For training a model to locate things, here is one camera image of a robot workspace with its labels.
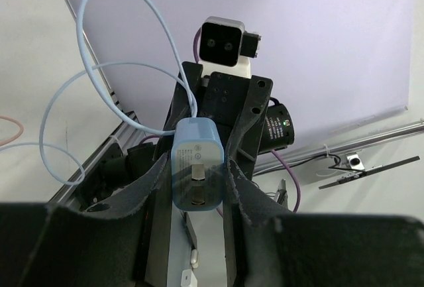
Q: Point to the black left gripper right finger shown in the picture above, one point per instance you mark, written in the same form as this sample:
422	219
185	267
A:
267	245

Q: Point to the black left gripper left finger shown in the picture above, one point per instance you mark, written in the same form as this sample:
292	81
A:
121	241

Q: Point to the blue charger plug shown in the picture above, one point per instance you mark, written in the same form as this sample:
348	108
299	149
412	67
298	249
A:
197	164

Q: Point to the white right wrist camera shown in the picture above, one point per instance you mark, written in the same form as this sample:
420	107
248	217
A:
224	46

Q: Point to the aluminium frame rail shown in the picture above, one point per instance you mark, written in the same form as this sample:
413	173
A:
341	152

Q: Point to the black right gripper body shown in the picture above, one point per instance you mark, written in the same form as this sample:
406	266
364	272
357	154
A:
238	107

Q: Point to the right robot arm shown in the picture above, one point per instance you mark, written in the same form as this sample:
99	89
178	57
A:
278	132

